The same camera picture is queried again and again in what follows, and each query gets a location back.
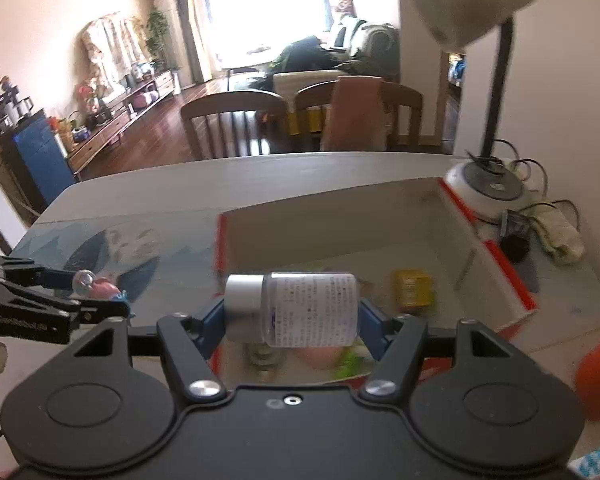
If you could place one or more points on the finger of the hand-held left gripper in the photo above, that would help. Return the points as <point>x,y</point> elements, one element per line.
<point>55,278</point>
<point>100,312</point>

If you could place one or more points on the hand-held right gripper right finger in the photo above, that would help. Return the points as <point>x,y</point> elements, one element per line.
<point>372,327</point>

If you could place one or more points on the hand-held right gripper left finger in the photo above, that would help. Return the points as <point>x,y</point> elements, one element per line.
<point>212,322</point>

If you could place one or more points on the pink toy figure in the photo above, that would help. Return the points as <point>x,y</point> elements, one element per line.
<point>102,290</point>

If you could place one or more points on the yellow box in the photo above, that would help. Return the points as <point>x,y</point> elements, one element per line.
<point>412,290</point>

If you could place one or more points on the pink heart-shaped box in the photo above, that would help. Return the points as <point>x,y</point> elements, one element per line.
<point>320,355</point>

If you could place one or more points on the white bottle silver cap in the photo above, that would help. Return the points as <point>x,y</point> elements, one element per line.
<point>305,310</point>

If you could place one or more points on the red cardboard box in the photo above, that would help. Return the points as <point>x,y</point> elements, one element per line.
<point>330,230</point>

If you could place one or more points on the blue cabinet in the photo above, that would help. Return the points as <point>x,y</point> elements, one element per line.
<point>40,155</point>

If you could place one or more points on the wooden TV cabinet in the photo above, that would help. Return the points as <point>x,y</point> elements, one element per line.
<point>105,135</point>

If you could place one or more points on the black power adapter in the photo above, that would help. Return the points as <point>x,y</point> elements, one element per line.
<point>515,245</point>

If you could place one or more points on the red flower bouquet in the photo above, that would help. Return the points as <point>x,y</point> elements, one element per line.
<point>87,91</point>

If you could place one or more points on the white green cloth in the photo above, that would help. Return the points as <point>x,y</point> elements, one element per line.
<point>560,235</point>

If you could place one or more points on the pink cloth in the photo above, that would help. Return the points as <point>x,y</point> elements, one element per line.
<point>352,115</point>

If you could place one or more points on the hanging floral clothes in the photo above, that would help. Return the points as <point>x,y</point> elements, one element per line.
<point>110,45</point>

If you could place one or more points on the coffee table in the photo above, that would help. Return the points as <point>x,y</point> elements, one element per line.
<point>240,67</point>

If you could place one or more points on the beige sofa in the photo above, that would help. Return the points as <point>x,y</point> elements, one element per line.
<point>300,80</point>

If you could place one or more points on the potted plant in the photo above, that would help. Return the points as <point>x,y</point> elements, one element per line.
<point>155,30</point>

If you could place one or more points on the white standing air conditioner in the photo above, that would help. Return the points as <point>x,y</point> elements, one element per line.
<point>170,25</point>

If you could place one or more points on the dark clothing pile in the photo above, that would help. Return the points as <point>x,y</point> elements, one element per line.
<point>305,52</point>

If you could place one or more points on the grey desk lamp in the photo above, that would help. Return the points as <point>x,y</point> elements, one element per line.
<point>460,0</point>

